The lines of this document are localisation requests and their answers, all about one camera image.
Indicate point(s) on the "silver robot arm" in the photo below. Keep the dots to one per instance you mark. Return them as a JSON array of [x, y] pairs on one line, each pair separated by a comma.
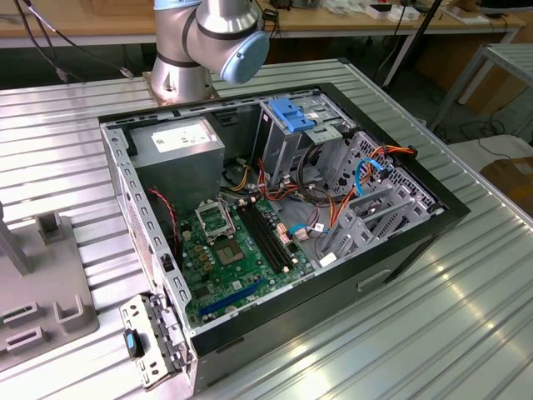
[[216, 25]]

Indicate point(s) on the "black RAM slot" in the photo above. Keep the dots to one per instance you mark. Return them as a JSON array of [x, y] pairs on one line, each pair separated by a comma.
[[264, 237], [258, 238], [269, 236], [274, 235]]

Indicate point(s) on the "grey metal drive cage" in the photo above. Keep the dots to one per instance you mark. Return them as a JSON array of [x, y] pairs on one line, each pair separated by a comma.
[[279, 146]]

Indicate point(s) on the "CPU socket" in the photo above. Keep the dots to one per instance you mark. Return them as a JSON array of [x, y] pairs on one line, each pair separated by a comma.
[[229, 255]]

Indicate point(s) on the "blue drive cage latch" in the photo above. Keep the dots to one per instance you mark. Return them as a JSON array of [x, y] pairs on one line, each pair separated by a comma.
[[300, 124], [283, 108]]

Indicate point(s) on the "green motherboard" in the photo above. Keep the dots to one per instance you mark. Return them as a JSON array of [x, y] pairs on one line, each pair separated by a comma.
[[245, 283]]

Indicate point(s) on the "grey power supply unit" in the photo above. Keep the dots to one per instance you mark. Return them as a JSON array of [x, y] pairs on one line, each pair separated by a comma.
[[179, 179]]

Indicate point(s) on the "blue expansion slot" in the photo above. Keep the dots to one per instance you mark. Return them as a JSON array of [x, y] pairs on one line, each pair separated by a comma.
[[233, 296]]

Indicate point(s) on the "black PC case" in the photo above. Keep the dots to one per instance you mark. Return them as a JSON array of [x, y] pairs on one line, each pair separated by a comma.
[[333, 308]]

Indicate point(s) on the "black tripod pole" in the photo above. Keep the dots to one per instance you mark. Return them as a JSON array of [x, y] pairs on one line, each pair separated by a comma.
[[411, 41]]

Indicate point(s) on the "white small box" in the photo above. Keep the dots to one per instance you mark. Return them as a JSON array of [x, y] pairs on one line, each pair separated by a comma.
[[399, 14]]

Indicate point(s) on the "grey parts rack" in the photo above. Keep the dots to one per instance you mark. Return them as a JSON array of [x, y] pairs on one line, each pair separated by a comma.
[[41, 271]]

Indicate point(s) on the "brown cardboard box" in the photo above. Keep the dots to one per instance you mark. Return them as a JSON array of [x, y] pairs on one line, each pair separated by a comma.
[[512, 183], [499, 91]]

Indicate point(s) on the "wooden desk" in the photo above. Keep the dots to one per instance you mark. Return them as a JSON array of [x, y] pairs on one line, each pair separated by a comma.
[[83, 26]]

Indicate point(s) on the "green RAM stick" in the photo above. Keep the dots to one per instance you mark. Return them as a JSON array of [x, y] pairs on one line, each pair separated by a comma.
[[18, 312]]

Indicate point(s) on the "grey hinged rear bracket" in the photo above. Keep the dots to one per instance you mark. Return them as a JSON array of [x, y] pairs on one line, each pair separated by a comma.
[[146, 316]]

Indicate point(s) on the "brown arm base plate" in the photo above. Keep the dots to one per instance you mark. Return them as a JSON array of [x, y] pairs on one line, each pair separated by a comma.
[[146, 83]]

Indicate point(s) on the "black blue bracket latch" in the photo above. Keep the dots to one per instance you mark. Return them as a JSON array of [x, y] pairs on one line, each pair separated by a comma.
[[132, 343]]

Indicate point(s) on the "grey metal frame table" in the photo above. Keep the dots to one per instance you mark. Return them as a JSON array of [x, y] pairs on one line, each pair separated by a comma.
[[516, 58]]

